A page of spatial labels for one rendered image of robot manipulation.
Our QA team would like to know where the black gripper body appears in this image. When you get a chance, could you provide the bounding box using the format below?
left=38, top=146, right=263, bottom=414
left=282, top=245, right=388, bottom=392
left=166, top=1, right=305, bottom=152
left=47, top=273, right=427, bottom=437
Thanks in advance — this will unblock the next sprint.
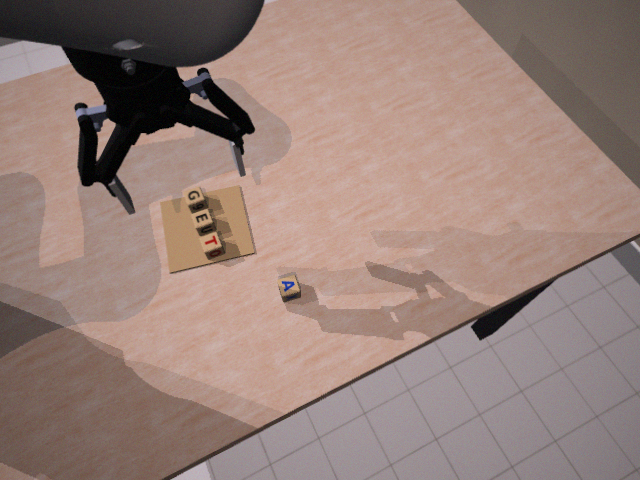
left=94, top=66, right=191, bottom=135

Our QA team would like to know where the tan flat mat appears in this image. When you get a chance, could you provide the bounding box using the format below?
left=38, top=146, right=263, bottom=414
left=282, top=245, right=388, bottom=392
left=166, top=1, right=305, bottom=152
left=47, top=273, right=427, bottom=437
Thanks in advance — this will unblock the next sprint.
left=160, top=185, right=255, bottom=274

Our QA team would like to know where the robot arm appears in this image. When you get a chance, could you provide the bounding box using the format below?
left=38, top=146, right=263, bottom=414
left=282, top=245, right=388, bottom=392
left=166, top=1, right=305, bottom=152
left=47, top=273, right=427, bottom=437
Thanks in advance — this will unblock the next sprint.
left=0, top=0, right=265, bottom=86

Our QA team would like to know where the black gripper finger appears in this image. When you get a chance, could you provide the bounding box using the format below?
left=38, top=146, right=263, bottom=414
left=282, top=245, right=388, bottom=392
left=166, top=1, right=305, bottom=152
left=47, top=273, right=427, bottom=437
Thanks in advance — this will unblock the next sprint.
left=74, top=103, right=148, bottom=215
left=159, top=68, right=255, bottom=177

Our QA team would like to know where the beige letter block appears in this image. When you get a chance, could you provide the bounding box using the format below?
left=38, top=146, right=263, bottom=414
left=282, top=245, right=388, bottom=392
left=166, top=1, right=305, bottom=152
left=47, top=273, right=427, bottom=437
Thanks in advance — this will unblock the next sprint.
left=183, top=187, right=208, bottom=214
left=191, top=209, right=216, bottom=236
left=199, top=232, right=225, bottom=260
left=277, top=274, right=301, bottom=303

